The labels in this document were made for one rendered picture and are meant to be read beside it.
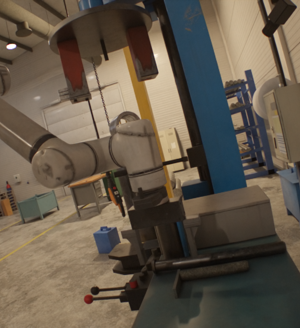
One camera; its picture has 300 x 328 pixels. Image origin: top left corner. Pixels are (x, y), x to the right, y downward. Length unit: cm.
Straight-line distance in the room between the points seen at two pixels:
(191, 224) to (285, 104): 104
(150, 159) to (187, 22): 92
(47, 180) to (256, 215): 67
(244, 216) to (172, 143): 1069
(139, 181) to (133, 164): 4
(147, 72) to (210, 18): 1145
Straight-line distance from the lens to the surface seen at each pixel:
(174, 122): 1214
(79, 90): 149
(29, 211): 949
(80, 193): 760
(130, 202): 145
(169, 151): 1163
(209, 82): 135
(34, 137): 65
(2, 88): 110
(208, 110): 134
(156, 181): 64
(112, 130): 148
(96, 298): 107
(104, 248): 440
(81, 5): 168
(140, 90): 410
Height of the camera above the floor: 146
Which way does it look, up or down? 5 degrees down
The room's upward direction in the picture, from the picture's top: 15 degrees counter-clockwise
